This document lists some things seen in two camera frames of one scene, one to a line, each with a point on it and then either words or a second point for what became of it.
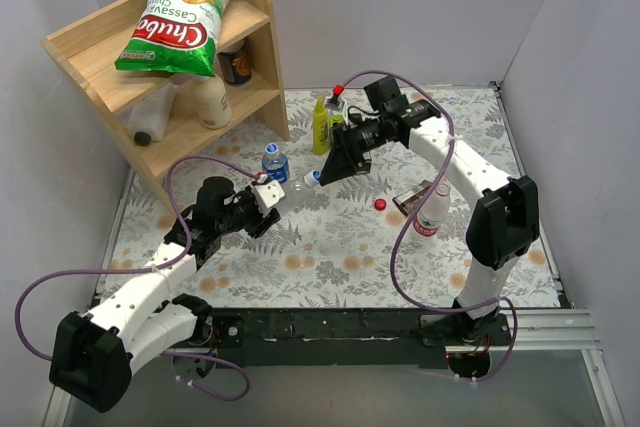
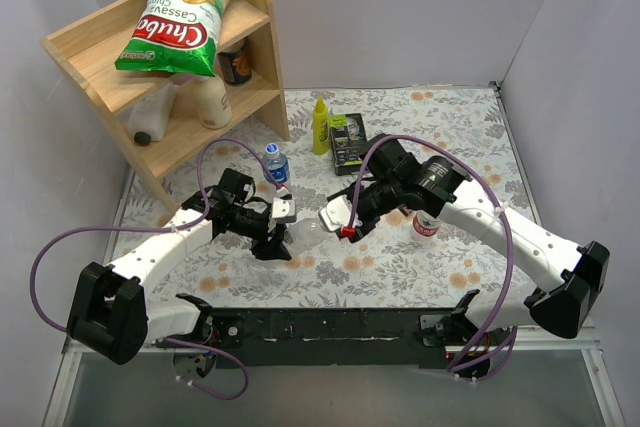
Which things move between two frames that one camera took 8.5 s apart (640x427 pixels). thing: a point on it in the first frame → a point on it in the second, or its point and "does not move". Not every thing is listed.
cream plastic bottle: [213, 105] does not move
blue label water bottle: [274, 164] does not move
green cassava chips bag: [178, 23] does not move
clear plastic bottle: [299, 194] → [303, 234]
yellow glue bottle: [320, 127] does not move
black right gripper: [353, 148] → [345, 227]
